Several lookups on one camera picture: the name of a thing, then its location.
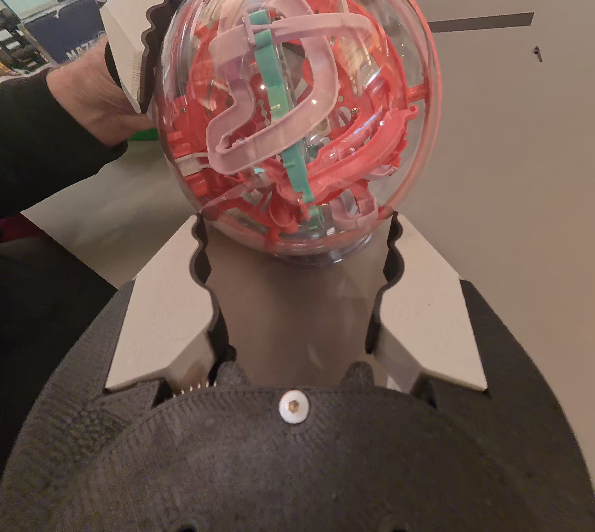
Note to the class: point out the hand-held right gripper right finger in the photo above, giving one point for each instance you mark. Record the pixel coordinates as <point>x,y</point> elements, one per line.
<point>427,318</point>

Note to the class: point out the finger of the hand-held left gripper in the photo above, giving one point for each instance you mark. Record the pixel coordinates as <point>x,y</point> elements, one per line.
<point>123,29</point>

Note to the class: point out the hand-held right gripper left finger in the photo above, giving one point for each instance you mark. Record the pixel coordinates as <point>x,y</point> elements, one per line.
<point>162,309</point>

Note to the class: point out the clear plastic ball stand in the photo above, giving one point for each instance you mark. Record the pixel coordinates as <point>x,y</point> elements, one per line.
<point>320,261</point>

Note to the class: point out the clear red maze ball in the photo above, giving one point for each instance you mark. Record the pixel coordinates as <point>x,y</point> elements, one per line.
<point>297,99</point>

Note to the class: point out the person's left forearm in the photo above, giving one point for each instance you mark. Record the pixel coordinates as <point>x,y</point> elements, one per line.
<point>37,146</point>

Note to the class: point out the person's left hand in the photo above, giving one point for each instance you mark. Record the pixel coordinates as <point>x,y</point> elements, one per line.
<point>93,104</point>

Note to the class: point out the dark blue cardboard box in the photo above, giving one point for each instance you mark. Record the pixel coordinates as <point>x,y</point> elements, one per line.
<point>60,29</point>

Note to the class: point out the green box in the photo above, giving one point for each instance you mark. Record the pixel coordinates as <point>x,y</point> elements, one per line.
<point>142,136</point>

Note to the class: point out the small black screw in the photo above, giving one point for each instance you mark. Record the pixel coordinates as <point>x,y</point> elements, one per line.
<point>538,54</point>

